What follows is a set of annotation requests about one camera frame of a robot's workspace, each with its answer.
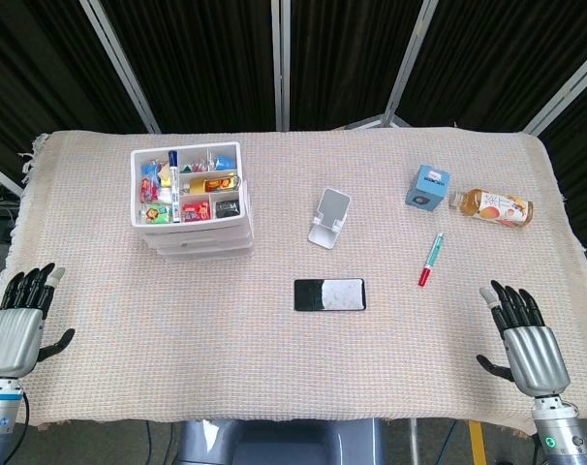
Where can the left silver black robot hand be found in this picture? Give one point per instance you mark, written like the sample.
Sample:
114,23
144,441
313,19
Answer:
12,339

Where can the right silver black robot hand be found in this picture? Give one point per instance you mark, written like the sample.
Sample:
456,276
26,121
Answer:
535,358

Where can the white compartment tray with items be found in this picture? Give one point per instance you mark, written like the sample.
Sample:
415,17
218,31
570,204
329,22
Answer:
196,242

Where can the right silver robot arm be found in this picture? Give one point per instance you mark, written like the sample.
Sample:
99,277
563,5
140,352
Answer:
560,436

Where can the light blue cardboard box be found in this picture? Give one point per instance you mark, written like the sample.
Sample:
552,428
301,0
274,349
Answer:
426,189

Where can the red capped marker pen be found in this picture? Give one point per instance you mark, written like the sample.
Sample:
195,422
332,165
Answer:
431,259

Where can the tea bottle with peach label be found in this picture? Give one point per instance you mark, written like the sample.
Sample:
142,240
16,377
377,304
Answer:
497,207

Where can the green lion candy packet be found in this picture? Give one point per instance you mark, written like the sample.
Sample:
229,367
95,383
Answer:
156,214

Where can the red candy wrapper bundle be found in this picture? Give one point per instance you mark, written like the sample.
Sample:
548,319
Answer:
149,190

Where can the beige woven tablecloth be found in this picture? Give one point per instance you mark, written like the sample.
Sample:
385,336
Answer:
225,349

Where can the black smartphone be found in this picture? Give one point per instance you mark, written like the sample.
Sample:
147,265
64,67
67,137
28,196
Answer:
330,294

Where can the blue capped whiteboard marker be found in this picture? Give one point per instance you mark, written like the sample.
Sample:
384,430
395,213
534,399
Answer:
174,189

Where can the red snack packet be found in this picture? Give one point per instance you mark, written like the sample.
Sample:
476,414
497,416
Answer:
196,211

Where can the white folding phone stand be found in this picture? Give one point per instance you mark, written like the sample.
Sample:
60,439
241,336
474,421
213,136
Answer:
333,206

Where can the grey blue robot torso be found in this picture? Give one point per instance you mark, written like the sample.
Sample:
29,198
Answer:
274,443

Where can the small blue object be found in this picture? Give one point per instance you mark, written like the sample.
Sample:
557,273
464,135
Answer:
224,162

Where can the dark folding screen panels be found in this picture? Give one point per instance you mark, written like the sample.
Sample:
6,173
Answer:
347,58

